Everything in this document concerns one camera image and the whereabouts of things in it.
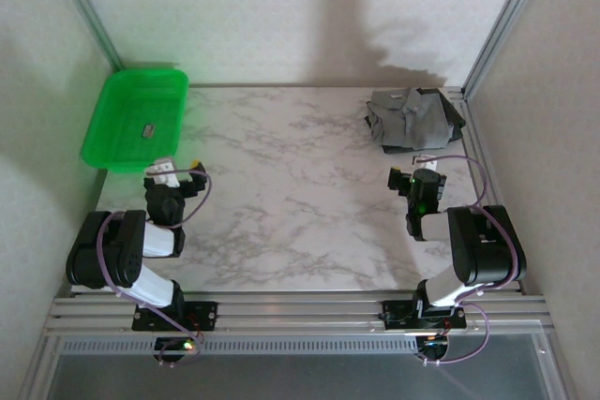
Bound grey slotted cable duct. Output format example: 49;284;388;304
59;336;419;356

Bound black electronics board with LED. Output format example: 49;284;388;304
154;336;203;368
416;333;452;366

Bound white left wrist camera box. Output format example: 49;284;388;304
147;157;183;189

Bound dark button-up shirt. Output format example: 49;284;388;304
364;87;469;156

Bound grey long sleeve shirt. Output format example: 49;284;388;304
365;87;455;151

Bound aluminium side rail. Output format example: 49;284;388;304
444;85;525;294

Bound aluminium corner post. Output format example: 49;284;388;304
45;0;127;74
461;0;555;96

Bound green plastic basket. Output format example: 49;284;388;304
78;67;189;174

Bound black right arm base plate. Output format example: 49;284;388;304
382;299;469;331

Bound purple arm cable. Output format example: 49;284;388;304
414;154;525;366
95;167;213;369

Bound aluminium frame rail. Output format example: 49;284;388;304
41;293;553;338

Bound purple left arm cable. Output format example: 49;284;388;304
95;167;213;369

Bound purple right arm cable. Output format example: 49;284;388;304
414;154;525;366

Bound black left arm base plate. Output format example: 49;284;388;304
132;300;220;332

